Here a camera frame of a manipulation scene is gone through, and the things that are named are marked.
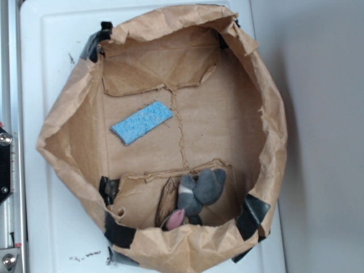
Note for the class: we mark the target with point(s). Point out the brown paper bag bin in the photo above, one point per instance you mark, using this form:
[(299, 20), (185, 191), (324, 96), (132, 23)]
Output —
[(227, 113)]

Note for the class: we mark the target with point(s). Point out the metal rail frame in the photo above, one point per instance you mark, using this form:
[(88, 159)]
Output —
[(14, 246)]

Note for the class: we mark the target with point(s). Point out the grey plush toy animal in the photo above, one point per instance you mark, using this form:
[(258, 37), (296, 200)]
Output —
[(194, 193)]

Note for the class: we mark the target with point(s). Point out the blue sponge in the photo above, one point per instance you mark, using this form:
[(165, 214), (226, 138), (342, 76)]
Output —
[(141, 122)]

